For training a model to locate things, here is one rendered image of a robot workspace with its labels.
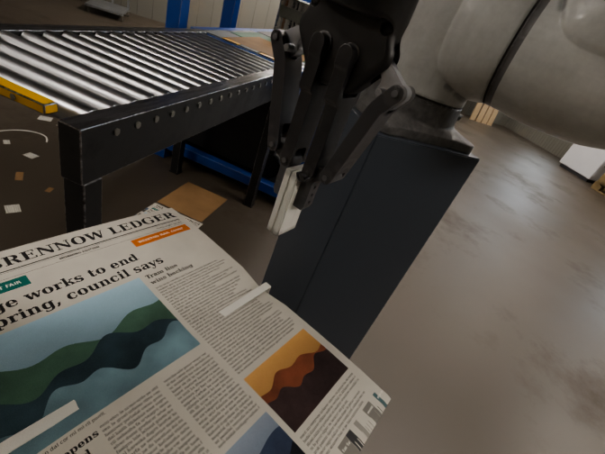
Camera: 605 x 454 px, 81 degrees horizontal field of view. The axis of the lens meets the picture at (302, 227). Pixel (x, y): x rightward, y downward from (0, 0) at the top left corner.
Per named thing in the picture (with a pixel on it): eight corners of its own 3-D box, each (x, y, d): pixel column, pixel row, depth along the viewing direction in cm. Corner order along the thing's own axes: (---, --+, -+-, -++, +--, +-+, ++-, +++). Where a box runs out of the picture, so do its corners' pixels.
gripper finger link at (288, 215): (311, 166, 34) (317, 169, 33) (289, 224, 37) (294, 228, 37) (292, 171, 31) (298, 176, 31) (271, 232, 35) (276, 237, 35)
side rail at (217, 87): (83, 187, 70) (82, 131, 63) (59, 177, 70) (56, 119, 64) (290, 93, 183) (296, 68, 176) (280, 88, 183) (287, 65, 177)
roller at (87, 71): (163, 94, 89) (164, 112, 93) (5, 25, 92) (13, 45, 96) (150, 102, 85) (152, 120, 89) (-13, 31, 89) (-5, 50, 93)
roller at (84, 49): (191, 103, 103) (182, 111, 100) (54, 43, 107) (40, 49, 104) (191, 87, 100) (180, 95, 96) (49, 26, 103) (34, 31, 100)
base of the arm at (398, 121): (407, 106, 73) (419, 79, 70) (474, 156, 56) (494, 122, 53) (329, 85, 66) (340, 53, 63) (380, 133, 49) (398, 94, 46)
